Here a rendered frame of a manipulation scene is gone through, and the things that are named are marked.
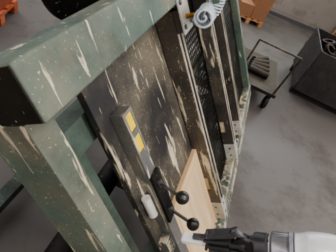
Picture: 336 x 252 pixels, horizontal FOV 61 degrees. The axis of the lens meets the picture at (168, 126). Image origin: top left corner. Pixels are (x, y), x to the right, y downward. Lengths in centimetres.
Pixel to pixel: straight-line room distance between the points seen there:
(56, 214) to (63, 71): 31
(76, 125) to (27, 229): 174
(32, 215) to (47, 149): 192
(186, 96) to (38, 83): 76
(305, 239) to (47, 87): 64
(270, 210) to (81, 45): 284
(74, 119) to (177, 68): 51
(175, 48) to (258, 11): 610
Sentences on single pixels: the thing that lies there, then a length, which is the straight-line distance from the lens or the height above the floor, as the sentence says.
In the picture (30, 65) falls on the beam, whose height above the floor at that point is 190.
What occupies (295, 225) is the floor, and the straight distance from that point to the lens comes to 328.
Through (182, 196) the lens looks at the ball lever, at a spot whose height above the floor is 154.
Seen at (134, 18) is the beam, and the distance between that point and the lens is 72.
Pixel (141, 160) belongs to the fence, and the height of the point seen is 155.
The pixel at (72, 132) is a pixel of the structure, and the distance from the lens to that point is 69.
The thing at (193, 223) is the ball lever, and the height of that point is 144.
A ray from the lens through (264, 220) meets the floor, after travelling 306.
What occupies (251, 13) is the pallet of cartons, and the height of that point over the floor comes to 23.
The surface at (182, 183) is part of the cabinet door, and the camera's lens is 115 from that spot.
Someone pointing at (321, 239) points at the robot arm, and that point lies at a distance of 79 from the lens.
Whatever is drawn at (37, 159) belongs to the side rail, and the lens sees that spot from 54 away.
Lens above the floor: 217
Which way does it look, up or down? 42 degrees down
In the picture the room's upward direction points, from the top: 25 degrees clockwise
